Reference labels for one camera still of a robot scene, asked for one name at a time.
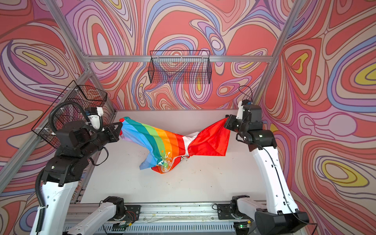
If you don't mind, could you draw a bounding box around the black wire basket back wall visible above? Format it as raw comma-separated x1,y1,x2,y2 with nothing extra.
147,50,212,85

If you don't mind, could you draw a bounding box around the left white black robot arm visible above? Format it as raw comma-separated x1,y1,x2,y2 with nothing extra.
31,120,126,235

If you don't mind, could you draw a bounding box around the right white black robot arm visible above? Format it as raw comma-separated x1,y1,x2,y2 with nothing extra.
224,100,310,235

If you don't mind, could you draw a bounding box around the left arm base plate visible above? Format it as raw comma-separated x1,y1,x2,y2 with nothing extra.
100,205,141,233

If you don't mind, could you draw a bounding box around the aluminium frame rail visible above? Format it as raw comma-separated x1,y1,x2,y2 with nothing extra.
84,55,273,63

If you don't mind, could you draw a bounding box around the rainbow red hooded jacket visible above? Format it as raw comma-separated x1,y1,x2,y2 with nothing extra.
119,117,230,174

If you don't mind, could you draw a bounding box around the black wire basket wall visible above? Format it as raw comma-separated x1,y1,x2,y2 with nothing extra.
147,50,212,85
31,81,107,148

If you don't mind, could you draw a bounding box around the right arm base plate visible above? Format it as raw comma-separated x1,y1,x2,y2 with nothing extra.
212,203,253,221

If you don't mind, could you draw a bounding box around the black wire basket left wall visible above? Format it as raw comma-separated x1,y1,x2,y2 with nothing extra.
31,81,107,148

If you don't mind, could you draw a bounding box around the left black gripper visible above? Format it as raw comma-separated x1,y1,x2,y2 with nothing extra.
79,120,123,161

